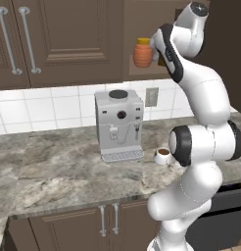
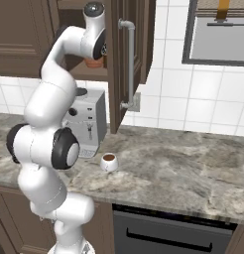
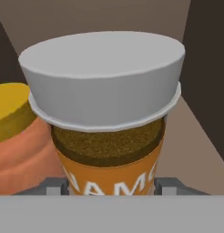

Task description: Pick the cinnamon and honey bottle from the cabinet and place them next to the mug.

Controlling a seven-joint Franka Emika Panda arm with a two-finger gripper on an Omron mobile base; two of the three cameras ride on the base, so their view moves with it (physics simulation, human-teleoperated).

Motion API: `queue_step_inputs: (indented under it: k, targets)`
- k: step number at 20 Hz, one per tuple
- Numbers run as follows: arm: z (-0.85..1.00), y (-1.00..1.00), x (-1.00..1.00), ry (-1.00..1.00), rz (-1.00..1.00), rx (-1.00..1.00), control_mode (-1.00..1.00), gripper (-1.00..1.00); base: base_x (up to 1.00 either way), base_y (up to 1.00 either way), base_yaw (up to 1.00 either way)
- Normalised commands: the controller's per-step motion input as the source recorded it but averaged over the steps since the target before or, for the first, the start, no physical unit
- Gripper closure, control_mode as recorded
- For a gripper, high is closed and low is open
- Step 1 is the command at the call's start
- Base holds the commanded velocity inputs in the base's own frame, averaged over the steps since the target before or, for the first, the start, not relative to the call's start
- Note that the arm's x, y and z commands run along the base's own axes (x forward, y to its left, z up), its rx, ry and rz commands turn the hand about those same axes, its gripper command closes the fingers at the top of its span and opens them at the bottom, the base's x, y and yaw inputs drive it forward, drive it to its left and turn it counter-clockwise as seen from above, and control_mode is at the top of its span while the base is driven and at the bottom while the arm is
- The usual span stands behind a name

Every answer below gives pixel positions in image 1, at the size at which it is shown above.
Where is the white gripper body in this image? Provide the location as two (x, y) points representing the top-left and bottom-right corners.
(150, 36), (161, 64)

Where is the brown cinnamon bottle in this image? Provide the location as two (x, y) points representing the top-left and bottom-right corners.
(158, 53), (167, 68)

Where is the orange honey bottle yellow cap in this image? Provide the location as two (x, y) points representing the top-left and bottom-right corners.
(132, 37), (154, 69)

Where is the white mug with coffee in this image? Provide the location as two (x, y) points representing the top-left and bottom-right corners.
(153, 147), (173, 167)

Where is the dark brown open cupboard door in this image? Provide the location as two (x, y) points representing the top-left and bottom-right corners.
(201, 0), (241, 117)

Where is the grey coffee machine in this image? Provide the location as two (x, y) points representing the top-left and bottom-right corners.
(94, 88), (146, 164)

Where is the brown narrow base cupboard door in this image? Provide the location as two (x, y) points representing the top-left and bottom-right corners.
(108, 198), (161, 251)

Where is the black dishwasher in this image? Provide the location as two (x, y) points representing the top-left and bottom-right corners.
(185, 183), (241, 251)

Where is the brown wide base cupboard door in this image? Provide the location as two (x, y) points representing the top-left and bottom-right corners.
(27, 205), (111, 251)

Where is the brown open wall cupboard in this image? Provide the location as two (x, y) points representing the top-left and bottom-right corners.
(121, 0), (193, 82)

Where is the grey wall socket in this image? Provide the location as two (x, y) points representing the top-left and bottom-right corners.
(144, 86), (160, 108)

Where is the brown wide wall cupboard door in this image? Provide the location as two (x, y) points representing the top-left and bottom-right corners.
(11, 0), (124, 89)

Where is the silver wall cupboard handle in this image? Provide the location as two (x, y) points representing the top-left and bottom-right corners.
(0, 6), (24, 75)
(18, 5), (42, 75)

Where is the silver base cupboard handle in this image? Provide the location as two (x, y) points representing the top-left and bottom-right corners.
(111, 202), (121, 235)
(98, 204), (108, 238)

